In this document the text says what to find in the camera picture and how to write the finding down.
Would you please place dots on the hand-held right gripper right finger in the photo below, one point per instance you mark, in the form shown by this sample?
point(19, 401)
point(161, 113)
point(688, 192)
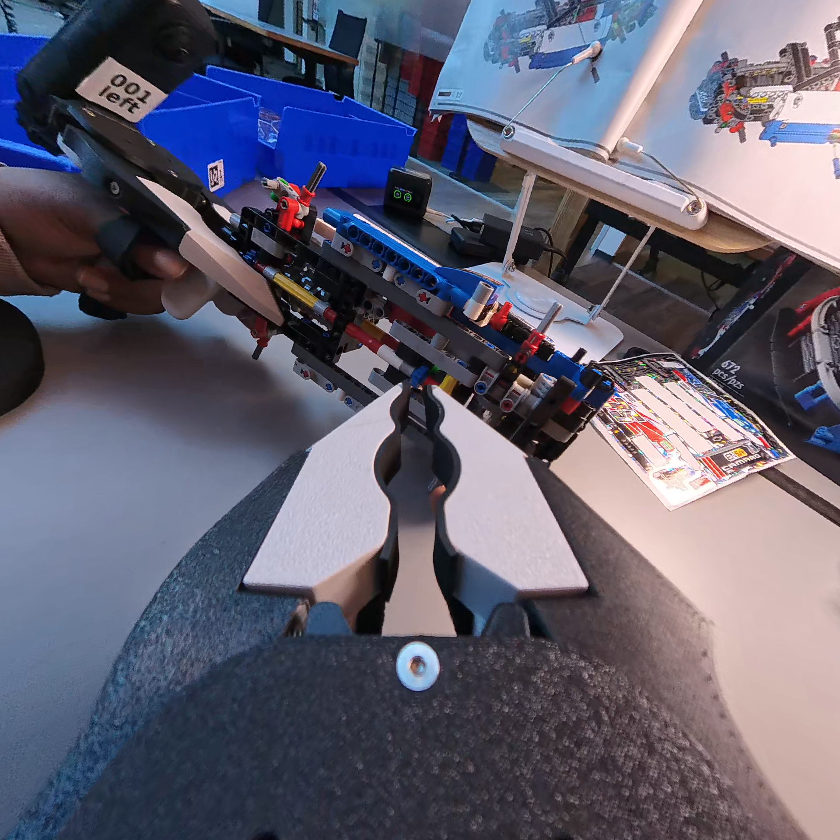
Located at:
point(512, 525)

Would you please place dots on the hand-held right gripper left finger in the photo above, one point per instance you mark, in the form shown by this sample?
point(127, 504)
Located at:
point(328, 512)

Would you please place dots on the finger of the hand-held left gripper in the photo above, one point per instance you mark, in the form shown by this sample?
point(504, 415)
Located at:
point(223, 262)

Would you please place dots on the lego car model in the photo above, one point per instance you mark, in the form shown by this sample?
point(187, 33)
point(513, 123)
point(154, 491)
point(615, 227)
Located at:
point(394, 262)

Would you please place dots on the person's left forearm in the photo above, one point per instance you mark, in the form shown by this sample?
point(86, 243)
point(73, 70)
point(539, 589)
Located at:
point(4, 262)

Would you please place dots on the dark lego set box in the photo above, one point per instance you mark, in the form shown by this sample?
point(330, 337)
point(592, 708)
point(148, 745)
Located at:
point(754, 367)

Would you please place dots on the lego instruction booklet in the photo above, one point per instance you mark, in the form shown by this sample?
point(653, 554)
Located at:
point(754, 164)

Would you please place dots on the person's left hand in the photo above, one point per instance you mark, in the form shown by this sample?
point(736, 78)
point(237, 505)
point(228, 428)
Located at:
point(46, 229)

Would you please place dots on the blue plastic bin white label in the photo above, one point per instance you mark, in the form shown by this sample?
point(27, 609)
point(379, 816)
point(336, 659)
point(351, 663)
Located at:
point(197, 138)

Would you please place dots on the wooden desk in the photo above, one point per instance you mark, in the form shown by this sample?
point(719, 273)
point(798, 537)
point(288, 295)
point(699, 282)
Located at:
point(282, 36)

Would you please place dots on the small black device green lights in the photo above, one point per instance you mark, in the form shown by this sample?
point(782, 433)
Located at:
point(407, 190)

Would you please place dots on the holographic sticker sheet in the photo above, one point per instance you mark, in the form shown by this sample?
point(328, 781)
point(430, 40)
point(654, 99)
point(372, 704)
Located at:
point(689, 433)

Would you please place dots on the black office chair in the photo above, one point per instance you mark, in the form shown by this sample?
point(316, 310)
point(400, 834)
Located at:
point(346, 46)

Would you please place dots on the black charger plug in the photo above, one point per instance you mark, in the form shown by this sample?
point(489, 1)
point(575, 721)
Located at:
point(467, 243)

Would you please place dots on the shelf with small bins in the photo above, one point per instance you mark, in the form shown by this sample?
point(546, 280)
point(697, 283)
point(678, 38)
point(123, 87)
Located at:
point(420, 98)

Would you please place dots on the black power adapter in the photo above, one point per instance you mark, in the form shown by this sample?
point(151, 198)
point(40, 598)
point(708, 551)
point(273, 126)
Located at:
point(518, 239)

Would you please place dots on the white book stand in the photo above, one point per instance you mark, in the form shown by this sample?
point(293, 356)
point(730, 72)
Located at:
point(590, 170)

